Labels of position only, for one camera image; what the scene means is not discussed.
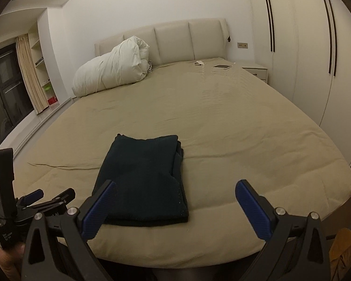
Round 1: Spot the white wall shelf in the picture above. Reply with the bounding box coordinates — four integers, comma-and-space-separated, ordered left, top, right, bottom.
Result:
28, 23, 57, 100

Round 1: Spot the book on bed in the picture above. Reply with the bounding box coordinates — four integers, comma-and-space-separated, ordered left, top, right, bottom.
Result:
213, 64, 232, 70

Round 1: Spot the red box on shelf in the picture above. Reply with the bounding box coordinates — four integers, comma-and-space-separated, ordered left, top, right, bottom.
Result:
47, 96, 58, 105

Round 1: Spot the brown cloth on floor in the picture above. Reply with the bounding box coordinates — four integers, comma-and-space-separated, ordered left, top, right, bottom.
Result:
329, 228, 351, 280

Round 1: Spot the beige curtain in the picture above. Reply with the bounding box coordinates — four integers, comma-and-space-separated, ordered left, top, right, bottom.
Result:
16, 34, 49, 114

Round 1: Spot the white rolled duvet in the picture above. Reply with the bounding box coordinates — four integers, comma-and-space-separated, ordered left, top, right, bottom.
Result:
72, 36, 150, 98

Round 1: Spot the person's left hand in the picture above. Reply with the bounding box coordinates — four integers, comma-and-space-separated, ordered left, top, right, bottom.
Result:
0, 243, 25, 281

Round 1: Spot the cream padded headboard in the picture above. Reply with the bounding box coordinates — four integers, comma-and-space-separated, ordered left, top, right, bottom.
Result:
95, 18, 230, 66

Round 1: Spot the wall power socket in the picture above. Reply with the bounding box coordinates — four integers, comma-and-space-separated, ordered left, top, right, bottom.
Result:
237, 43, 248, 49

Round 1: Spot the small white item on bed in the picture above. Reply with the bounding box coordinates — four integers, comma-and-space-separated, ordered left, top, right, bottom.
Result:
194, 60, 205, 66

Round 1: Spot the beige bed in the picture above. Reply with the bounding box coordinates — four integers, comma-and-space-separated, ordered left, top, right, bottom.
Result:
14, 59, 351, 268

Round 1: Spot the dark teal knit sweater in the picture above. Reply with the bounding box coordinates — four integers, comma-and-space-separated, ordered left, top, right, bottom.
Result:
93, 134, 189, 227

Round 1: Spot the white wardrobe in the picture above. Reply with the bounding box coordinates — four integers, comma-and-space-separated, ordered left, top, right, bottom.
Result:
250, 0, 351, 166

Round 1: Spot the dark window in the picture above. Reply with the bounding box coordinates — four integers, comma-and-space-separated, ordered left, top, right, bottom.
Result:
0, 44, 34, 144

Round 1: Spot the white nightstand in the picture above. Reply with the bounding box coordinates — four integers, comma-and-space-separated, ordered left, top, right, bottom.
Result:
241, 62, 268, 84

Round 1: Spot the phone on left gripper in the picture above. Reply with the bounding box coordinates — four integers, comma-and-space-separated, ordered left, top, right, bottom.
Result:
0, 148, 17, 219

